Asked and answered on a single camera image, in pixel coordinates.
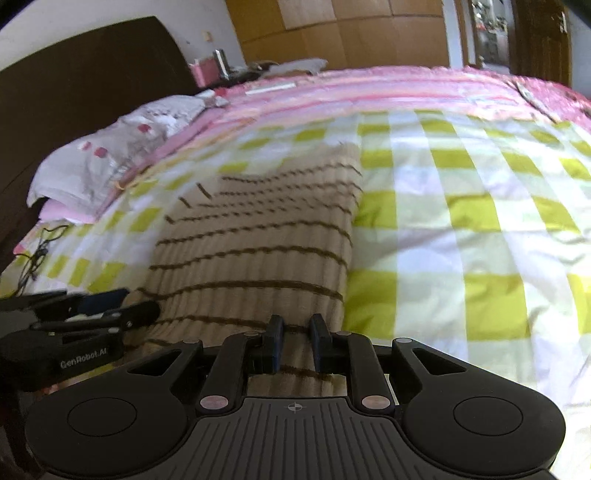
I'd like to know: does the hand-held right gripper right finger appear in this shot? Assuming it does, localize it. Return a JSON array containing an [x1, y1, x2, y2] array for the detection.
[[308, 314, 469, 412]]

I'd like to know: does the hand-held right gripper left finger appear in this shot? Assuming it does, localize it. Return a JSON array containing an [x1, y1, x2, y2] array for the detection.
[[124, 315, 284, 415]]

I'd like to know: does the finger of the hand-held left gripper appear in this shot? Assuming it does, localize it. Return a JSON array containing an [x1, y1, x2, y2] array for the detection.
[[30, 300, 161, 334], [0, 288, 131, 321]]

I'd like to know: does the beige brown striped sweater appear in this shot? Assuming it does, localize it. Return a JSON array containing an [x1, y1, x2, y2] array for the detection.
[[122, 141, 363, 398]]

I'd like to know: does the pink pillow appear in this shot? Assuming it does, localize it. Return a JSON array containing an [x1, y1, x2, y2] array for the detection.
[[39, 108, 259, 224]]

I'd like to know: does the grey printed pillow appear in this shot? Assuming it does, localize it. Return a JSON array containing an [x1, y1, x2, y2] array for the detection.
[[27, 95, 206, 217]]

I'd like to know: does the green white checked bedsheet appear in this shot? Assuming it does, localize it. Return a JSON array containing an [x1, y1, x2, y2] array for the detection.
[[0, 108, 591, 480]]

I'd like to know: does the dark wooden headboard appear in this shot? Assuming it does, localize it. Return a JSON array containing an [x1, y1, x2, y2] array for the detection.
[[0, 16, 200, 273]]

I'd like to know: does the pink plastic basket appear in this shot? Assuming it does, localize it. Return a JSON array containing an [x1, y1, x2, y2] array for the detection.
[[190, 59, 219, 88]]

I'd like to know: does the white book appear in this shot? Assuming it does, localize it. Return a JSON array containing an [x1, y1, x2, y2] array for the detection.
[[245, 83, 296, 96]]

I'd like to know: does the pink striped quilt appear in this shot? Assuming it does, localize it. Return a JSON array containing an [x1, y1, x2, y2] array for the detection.
[[139, 65, 550, 153]]

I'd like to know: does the steel thermos bottle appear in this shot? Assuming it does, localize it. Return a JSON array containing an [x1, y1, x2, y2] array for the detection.
[[212, 48, 232, 78]]

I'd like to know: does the folded grey cloth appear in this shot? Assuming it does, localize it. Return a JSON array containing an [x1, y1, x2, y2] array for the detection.
[[259, 58, 328, 77]]

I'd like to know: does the wooden wardrobe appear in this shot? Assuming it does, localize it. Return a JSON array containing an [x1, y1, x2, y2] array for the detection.
[[225, 0, 451, 71]]

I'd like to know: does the pink floral blanket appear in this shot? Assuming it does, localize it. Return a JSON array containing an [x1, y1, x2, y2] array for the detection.
[[462, 65, 591, 127]]

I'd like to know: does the brown wooden door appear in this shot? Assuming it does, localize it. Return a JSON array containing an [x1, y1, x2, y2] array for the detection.
[[510, 0, 573, 88]]

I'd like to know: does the black cable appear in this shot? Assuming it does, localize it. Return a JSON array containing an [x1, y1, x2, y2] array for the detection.
[[16, 224, 70, 296]]

